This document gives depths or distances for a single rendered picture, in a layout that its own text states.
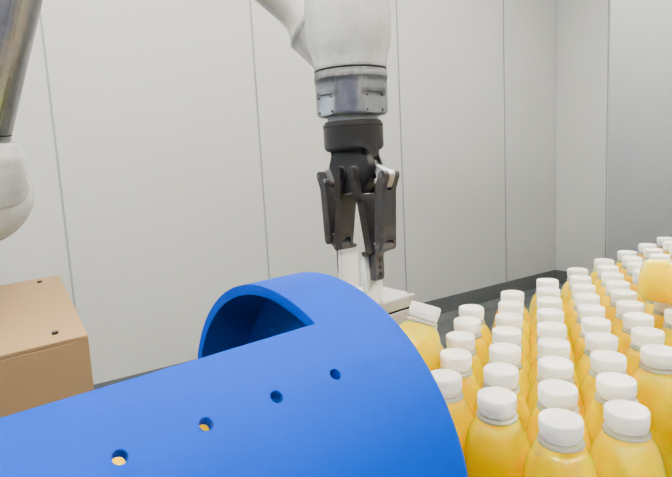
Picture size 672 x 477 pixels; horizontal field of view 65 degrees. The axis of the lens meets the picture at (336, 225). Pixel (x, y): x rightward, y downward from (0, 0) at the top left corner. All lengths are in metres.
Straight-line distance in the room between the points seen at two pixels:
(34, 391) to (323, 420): 0.52
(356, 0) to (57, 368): 0.58
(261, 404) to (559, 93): 5.16
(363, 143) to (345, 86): 0.07
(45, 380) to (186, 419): 0.50
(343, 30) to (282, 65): 2.91
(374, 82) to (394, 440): 0.42
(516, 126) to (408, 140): 1.24
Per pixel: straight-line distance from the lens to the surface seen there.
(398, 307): 0.86
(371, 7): 0.65
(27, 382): 0.78
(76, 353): 0.77
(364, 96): 0.63
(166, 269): 3.25
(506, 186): 4.85
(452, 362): 0.67
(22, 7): 1.00
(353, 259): 0.70
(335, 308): 0.37
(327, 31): 0.64
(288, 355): 0.33
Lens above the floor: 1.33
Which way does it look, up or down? 7 degrees down
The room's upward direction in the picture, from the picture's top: 3 degrees counter-clockwise
